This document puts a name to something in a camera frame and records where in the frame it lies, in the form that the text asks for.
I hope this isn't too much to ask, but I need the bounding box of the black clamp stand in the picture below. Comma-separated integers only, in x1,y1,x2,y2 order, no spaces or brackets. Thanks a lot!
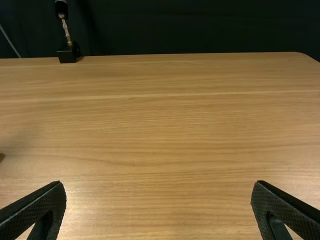
54,0,82,64

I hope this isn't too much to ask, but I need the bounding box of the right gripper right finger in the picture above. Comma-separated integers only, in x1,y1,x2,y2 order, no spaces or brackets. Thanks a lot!
250,180,320,240

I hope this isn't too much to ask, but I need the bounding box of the grey cable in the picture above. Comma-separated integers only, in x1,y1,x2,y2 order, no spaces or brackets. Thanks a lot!
0,24,21,59

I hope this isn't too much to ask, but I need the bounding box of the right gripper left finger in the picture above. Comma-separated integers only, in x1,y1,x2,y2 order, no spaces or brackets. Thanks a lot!
0,180,67,240

